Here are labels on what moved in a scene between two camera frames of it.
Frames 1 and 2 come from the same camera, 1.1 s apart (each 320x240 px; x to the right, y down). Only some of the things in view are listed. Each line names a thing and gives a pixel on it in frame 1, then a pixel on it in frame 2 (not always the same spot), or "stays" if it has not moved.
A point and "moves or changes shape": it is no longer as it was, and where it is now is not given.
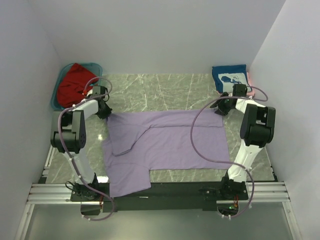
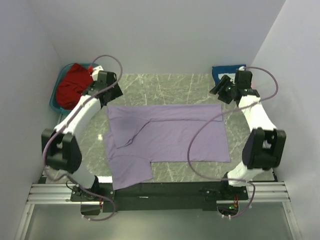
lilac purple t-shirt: [134, 143] moves or changes shape
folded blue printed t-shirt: [226, 77] stays
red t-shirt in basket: [72, 85] stays
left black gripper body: [104, 112] to [116, 92]
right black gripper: [222, 110] to [223, 83]
